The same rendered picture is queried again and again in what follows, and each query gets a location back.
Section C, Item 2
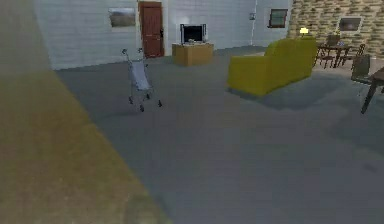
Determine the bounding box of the wooden television cabinet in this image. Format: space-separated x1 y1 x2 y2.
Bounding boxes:
171 42 215 67

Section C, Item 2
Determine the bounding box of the grey baby stroller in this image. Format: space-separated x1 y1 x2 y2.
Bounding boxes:
121 47 163 113

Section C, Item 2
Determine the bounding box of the black television set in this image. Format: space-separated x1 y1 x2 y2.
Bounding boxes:
179 23 207 44

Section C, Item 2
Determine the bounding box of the yellow sofa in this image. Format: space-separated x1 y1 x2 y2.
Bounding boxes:
227 36 319 98

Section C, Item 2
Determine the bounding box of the brown wooden room door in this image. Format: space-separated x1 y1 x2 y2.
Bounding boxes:
138 1 165 59

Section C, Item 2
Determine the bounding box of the white framed landscape picture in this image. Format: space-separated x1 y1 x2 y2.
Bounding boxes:
108 7 137 28

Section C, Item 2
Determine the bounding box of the dark framed window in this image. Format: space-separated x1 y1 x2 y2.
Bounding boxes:
268 8 289 29

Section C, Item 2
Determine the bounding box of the dark wooden dining chair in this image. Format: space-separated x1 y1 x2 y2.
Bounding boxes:
318 49 336 70
340 43 367 69
325 34 341 47

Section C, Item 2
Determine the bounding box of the dark wooden dining table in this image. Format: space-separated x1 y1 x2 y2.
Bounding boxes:
315 43 352 69

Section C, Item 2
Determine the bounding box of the grey green chair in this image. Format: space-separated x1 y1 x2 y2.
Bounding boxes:
350 54 372 85

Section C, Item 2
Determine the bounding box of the white framed dark picture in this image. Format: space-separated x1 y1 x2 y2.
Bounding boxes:
337 15 364 34

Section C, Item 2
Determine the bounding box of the dark brown side table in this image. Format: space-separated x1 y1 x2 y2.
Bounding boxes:
360 66 384 115

